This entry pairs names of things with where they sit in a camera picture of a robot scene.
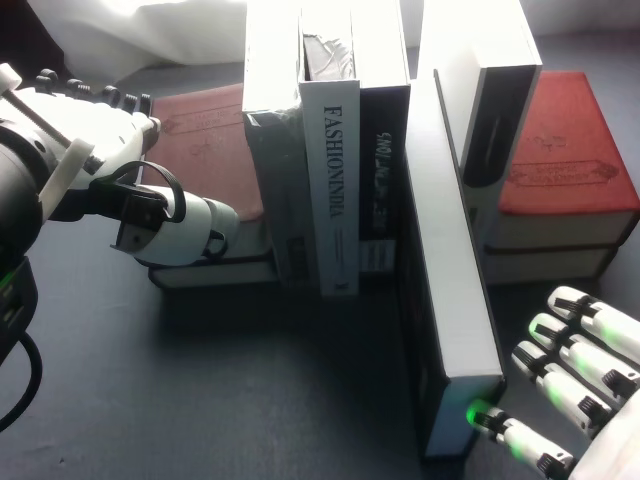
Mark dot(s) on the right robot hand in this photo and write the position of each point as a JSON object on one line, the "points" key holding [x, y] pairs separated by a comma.
{"points": [[610, 430]]}

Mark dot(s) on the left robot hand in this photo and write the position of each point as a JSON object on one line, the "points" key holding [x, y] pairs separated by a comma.
{"points": [[100, 130]]}

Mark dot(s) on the black LET IT BE book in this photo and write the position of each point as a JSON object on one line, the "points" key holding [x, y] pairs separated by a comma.
{"points": [[450, 250]]}

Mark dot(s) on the red embossed cover book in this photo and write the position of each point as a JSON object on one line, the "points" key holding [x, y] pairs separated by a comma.
{"points": [[210, 150], [565, 140]]}

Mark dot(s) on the grey foil wrapped book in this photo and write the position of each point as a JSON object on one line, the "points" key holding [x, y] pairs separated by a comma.
{"points": [[277, 190]]}

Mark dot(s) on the white FASHIONINDIA book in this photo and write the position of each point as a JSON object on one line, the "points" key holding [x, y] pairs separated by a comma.
{"points": [[332, 165]]}

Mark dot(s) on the black book white lettering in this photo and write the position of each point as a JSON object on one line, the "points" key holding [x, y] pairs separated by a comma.
{"points": [[382, 125]]}

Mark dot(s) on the white book black stripe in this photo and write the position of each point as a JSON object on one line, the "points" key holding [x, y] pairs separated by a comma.
{"points": [[500, 100]]}

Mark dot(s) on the white cloth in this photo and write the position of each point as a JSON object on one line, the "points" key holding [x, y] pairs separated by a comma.
{"points": [[150, 30]]}

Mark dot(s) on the grey table cloth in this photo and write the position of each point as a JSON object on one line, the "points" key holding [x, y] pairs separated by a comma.
{"points": [[225, 390]]}

